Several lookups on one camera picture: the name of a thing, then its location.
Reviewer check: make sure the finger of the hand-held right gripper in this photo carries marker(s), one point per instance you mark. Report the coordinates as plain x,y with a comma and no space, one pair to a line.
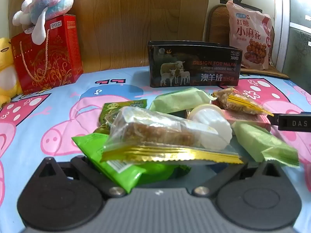
291,122

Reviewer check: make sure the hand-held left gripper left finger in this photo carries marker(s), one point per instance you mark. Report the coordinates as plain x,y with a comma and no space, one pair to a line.
82,167

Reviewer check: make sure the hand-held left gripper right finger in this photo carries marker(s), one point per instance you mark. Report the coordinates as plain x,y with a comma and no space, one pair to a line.
233,172

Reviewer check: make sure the bright green snack packet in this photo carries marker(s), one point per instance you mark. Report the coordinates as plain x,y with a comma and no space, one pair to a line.
97,148

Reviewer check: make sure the pink snack box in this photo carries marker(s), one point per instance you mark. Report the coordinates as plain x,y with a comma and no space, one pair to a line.
250,121

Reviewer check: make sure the clear gold-edged cake packet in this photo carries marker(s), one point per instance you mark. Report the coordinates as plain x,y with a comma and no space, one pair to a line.
158,131
233,100

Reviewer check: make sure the black sheep print box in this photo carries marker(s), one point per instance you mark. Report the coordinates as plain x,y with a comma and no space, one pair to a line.
194,65

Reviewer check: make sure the pale green snack packet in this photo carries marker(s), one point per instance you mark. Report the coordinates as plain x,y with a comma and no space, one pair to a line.
262,140
179,99

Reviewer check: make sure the white jelly cup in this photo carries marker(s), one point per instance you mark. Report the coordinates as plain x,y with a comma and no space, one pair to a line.
211,123

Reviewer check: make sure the dark green snack packet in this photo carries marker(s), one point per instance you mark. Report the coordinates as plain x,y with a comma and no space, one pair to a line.
109,111

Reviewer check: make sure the printed blanket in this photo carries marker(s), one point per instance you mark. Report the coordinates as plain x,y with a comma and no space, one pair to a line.
60,102

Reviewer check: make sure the grey door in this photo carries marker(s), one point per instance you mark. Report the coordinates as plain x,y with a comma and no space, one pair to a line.
300,48

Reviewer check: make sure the large pink snack bag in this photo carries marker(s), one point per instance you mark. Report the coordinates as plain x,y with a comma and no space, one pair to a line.
247,34

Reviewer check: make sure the red gift box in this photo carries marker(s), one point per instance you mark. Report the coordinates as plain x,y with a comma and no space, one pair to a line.
60,53

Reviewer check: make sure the yellow plush toy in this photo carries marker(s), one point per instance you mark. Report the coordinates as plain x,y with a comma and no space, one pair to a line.
7,77

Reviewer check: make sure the brown seat cushion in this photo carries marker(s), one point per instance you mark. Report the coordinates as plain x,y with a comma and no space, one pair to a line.
216,24

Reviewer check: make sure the wood grain board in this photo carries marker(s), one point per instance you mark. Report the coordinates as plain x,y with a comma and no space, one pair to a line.
121,17

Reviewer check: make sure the pink and blue plush toy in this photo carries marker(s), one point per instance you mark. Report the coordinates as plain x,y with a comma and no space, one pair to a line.
53,2

